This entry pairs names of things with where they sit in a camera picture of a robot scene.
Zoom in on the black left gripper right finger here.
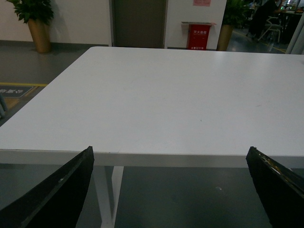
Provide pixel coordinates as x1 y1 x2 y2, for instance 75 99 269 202
246 146 304 228

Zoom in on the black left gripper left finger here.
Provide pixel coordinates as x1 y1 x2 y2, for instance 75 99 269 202
0 146 95 228

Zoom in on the white table leg left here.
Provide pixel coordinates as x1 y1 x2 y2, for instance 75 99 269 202
93 166 124 228

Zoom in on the white office chair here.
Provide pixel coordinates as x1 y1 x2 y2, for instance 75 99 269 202
257 16 283 43

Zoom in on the red fire extinguisher box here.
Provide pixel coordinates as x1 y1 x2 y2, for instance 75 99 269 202
181 21 216 50

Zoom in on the seated person in black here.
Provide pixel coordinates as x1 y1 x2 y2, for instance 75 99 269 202
248 0 284 39

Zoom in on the right potted plant gold pot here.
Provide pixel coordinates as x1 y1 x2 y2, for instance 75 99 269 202
217 0 249 51

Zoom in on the potted plant gold pot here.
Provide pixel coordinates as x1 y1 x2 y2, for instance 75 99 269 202
9 0 54 53
217 0 249 51

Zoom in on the left potted plant gold pot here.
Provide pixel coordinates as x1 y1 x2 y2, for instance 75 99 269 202
9 0 54 53

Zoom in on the grey door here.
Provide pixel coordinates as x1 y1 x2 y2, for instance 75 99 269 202
109 0 168 48

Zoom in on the pink paper wall notice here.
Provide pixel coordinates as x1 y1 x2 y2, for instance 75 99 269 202
193 0 211 7

